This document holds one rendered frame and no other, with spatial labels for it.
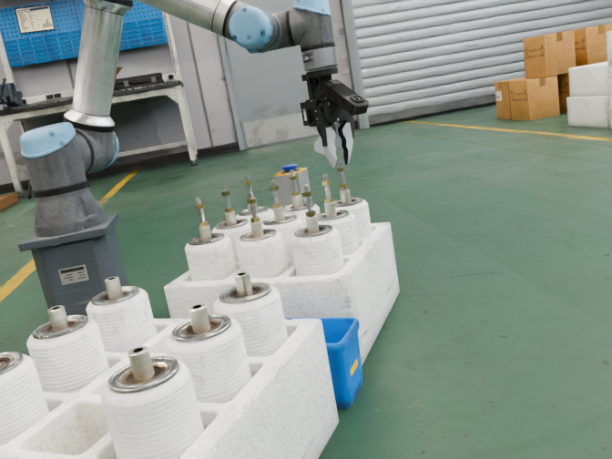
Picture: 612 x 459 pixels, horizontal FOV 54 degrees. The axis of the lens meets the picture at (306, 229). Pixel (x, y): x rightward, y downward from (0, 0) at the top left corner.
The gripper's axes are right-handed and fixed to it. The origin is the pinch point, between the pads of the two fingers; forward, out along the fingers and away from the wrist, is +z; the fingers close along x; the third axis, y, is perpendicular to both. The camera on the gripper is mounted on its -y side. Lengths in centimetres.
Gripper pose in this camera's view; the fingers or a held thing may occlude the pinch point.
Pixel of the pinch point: (341, 159)
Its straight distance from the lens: 133.9
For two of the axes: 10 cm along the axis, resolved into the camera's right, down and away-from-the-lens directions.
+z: 1.6, 9.6, 2.3
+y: -6.1, -0.8, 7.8
